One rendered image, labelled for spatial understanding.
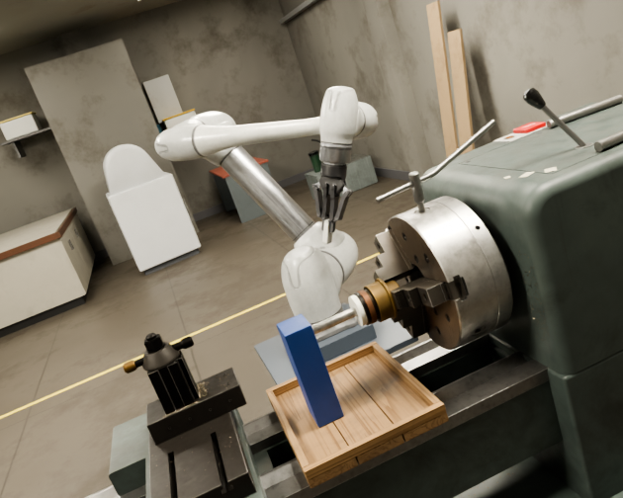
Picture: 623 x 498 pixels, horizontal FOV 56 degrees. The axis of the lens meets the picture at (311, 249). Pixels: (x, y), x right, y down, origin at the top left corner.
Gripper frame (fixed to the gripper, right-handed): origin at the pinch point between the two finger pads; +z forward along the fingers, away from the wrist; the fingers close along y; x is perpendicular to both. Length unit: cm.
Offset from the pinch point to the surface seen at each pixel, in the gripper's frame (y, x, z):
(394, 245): -34.3, 28.3, -8.1
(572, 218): -69, 27, -21
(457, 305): -54, 38, -2
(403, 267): -38.0, 29.9, -4.2
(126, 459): 4, 70, 42
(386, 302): -39, 38, 2
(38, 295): 479, -199, 199
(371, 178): 258, -523, 61
